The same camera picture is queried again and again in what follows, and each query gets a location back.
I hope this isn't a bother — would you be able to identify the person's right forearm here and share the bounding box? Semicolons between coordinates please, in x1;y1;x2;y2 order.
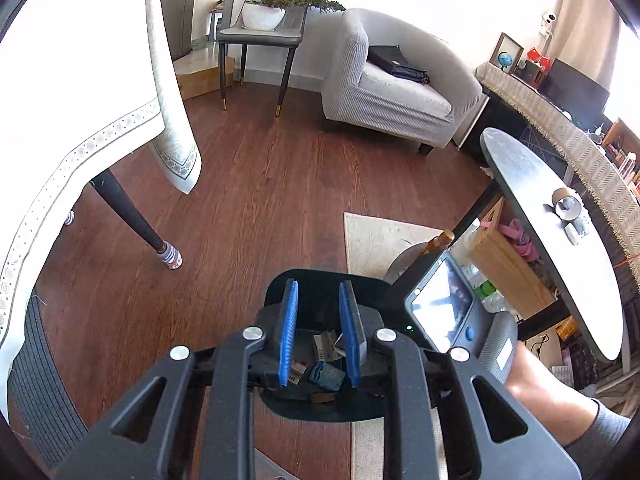
502;342;633;448

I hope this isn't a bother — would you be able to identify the beige rug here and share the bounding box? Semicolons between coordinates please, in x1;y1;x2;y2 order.
344;212;446;480

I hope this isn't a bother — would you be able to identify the pink cloth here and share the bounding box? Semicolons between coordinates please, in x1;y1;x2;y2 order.
500;219;543;266

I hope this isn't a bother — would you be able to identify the crushed brown cardboard ring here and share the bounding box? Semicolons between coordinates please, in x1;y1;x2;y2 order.
544;187;583;221

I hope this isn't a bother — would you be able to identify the wooden desk organiser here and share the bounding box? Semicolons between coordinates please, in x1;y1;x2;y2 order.
602;117;640;196

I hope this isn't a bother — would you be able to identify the dark green waste bin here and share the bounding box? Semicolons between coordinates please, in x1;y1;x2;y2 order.
254;268;396;423

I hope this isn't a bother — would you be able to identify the clear plastic bottle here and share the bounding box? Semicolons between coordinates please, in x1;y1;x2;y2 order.
460;257;506;311

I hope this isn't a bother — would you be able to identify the wooden picture frame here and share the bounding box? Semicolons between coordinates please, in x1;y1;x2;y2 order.
491;32;525;77

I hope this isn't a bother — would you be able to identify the table with white tablecloth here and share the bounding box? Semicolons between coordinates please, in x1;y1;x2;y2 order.
0;0;203;361

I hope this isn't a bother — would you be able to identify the black handbag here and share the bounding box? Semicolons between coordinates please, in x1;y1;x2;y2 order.
367;45;431;86

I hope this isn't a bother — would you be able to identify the grey ribbed floor mat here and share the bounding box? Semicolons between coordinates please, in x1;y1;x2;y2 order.
7;295;88;466

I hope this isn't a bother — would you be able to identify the potted plant in white pot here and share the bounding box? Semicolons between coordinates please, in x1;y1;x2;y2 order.
241;0;347;31

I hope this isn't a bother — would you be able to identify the grey dining chair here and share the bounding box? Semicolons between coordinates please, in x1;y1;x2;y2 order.
216;0;312;117

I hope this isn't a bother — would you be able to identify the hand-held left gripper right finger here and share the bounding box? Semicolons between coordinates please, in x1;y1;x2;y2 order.
339;280;583;480

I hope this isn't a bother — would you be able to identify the black monitor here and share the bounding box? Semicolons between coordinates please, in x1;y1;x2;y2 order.
542;58;612;111

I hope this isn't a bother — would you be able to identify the dark grey plastic wrapper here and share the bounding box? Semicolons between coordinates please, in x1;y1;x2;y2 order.
562;212;592;246

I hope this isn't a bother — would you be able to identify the cardboard box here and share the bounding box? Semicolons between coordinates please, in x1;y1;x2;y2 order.
175;55;235;101

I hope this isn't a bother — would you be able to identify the grey fabric armchair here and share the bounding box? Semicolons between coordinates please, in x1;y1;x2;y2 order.
321;8;485;150

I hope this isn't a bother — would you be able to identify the round grey stone table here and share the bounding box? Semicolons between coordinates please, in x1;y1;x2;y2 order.
385;127;623;363

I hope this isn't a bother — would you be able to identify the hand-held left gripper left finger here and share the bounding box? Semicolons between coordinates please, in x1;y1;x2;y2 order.
52;279;301;480

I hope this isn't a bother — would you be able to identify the black table leg with sock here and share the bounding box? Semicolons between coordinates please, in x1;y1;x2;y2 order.
95;169;183;270

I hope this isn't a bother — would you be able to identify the wooden storage box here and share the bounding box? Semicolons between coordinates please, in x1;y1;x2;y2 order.
465;195;558;313

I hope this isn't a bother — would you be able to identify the brown capped glass bottle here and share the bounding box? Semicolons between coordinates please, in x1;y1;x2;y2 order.
420;230;456;256

